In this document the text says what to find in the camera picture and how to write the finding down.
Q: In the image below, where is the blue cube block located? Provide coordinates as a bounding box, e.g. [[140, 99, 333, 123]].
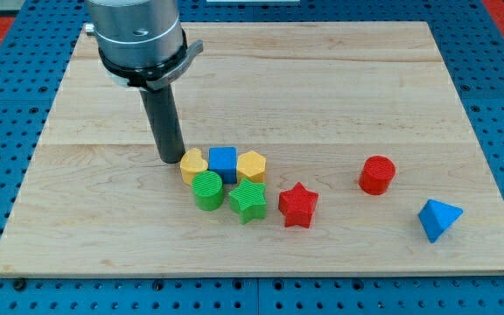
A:
[[209, 147, 237, 184]]

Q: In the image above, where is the yellow hexagon block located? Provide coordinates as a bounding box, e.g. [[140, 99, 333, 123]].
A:
[[236, 150, 267, 183]]

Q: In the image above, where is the green star block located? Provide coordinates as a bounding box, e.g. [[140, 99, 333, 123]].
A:
[[228, 178, 267, 225]]

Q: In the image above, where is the green cylinder block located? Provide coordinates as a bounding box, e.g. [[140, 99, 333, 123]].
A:
[[191, 171, 224, 211]]

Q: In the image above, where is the yellow heart block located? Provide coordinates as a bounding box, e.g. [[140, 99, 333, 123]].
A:
[[179, 148, 208, 186]]

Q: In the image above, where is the red star block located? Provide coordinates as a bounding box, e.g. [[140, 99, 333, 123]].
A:
[[278, 182, 319, 228]]

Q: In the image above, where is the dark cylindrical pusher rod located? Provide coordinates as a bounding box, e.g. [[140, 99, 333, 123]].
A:
[[140, 85, 186, 164]]

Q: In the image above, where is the light wooden board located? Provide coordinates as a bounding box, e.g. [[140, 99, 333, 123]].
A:
[[0, 22, 504, 278]]

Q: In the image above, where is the red cylinder block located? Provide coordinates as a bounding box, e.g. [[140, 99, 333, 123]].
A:
[[358, 155, 396, 195]]

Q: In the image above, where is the blue triangle block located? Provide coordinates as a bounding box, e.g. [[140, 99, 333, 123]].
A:
[[418, 199, 464, 243]]

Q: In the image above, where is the black clamp with grey bracket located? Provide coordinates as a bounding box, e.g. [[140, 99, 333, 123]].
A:
[[98, 31, 204, 92]]

